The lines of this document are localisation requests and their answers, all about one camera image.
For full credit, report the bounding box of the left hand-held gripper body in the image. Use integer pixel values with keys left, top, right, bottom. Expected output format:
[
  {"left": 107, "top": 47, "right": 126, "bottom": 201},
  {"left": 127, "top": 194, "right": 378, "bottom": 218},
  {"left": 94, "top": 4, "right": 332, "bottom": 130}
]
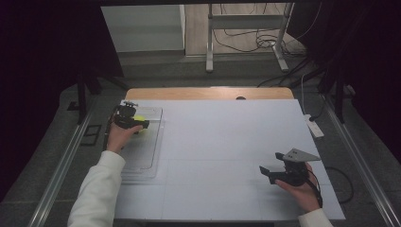
[{"left": 113, "top": 100, "right": 139, "bottom": 130}]

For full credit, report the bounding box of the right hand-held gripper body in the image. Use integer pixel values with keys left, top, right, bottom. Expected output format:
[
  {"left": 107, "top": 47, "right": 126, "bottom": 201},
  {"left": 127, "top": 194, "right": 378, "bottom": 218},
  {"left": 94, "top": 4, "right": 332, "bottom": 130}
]
[{"left": 269, "top": 148, "right": 322, "bottom": 187}]

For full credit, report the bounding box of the yellow tennis ball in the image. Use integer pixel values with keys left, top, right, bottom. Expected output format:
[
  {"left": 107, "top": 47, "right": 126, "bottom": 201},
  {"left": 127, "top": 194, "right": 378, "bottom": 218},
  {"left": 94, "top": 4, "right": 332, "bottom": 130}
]
[{"left": 132, "top": 114, "right": 148, "bottom": 134}]

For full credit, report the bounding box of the clear plastic tray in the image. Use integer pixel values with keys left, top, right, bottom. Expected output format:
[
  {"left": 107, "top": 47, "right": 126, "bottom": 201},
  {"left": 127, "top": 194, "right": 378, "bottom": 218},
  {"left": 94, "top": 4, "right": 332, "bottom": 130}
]
[{"left": 118, "top": 106, "right": 166, "bottom": 183}]

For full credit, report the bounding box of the person's right hand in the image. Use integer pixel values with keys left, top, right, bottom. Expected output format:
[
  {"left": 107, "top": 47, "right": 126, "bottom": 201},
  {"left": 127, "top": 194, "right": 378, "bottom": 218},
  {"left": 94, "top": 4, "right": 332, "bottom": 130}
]
[{"left": 274, "top": 163, "right": 322, "bottom": 214}]

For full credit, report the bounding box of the person's left hand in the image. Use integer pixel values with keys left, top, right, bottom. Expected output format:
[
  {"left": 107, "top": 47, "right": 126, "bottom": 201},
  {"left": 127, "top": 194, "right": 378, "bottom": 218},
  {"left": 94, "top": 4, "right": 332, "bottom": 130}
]
[{"left": 106, "top": 122, "right": 144, "bottom": 155}]

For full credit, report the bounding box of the white power strip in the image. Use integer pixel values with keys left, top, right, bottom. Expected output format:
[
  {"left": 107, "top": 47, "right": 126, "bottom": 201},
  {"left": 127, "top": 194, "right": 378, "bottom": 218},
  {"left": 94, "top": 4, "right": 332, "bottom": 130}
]
[{"left": 304, "top": 113, "right": 325, "bottom": 139}]

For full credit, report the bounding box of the black metal stand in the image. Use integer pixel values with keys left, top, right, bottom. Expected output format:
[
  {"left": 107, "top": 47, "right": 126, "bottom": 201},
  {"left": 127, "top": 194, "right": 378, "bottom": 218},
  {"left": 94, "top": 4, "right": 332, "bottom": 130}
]
[
  {"left": 288, "top": 61, "right": 356, "bottom": 125},
  {"left": 66, "top": 70, "right": 129, "bottom": 126}
]

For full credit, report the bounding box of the white board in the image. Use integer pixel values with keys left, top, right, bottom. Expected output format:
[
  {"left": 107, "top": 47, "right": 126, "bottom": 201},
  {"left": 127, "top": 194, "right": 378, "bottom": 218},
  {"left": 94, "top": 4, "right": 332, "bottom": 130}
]
[{"left": 113, "top": 99, "right": 346, "bottom": 221}]

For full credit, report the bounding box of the wooden table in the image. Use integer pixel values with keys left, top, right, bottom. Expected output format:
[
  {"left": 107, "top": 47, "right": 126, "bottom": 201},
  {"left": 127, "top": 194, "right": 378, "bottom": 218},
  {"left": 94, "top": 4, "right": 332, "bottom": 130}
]
[{"left": 125, "top": 87, "right": 295, "bottom": 101}]

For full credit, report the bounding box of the white cabinet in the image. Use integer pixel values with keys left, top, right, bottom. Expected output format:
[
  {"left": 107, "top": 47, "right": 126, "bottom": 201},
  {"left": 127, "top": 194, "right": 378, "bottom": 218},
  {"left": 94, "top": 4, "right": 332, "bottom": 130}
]
[{"left": 100, "top": 4, "right": 186, "bottom": 53}]

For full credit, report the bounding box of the white metal stand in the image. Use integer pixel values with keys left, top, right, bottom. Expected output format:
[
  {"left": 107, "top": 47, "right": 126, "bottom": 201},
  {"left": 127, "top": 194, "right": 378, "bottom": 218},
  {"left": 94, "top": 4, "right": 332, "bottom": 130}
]
[{"left": 205, "top": 3, "right": 295, "bottom": 74}]

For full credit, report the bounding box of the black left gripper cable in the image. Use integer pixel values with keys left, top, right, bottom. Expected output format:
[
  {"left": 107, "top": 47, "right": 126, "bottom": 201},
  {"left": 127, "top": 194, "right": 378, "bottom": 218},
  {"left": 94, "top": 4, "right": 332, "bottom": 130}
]
[{"left": 102, "top": 105, "right": 120, "bottom": 151}]

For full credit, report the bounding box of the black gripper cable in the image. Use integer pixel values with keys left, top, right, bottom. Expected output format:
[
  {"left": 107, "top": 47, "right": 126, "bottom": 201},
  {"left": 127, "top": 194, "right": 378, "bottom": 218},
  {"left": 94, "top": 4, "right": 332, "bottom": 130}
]
[
  {"left": 306, "top": 166, "right": 355, "bottom": 209},
  {"left": 102, "top": 105, "right": 120, "bottom": 151}
]

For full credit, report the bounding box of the black floor frame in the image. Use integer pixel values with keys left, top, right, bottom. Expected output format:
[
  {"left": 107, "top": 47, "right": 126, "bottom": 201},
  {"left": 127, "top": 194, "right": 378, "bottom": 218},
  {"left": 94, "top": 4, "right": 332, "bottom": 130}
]
[{"left": 79, "top": 124, "right": 103, "bottom": 147}]

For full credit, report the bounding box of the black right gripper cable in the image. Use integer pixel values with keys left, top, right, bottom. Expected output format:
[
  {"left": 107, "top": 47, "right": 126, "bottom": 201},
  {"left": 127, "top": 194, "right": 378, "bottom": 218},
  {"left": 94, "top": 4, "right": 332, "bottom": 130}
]
[{"left": 306, "top": 166, "right": 355, "bottom": 209}]

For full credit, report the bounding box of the black plug cable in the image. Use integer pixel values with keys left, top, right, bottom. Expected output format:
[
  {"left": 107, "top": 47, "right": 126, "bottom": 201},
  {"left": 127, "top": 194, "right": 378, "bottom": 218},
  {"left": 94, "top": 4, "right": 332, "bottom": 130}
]
[{"left": 309, "top": 97, "right": 327, "bottom": 123}]

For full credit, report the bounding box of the aluminium floor rail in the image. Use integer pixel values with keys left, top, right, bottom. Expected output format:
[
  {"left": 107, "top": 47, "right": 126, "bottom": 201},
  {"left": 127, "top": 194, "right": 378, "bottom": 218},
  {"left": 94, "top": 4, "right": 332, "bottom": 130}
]
[
  {"left": 321, "top": 93, "right": 401, "bottom": 227},
  {"left": 27, "top": 102, "right": 97, "bottom": 227}
]

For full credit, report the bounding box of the thin white cable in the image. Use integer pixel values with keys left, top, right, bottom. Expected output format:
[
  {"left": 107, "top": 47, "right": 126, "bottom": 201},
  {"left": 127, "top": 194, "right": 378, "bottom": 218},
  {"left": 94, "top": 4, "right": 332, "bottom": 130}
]
[{"left": 300, "top": 74, "right": 307, "bottom": 115}]

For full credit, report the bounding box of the tangle of black cables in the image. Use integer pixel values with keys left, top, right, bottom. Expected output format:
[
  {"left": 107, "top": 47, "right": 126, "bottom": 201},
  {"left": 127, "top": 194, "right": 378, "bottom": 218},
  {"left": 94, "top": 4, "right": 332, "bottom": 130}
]
[{"left": 212, "top": 3, "right": 323, "bottom": 59}]

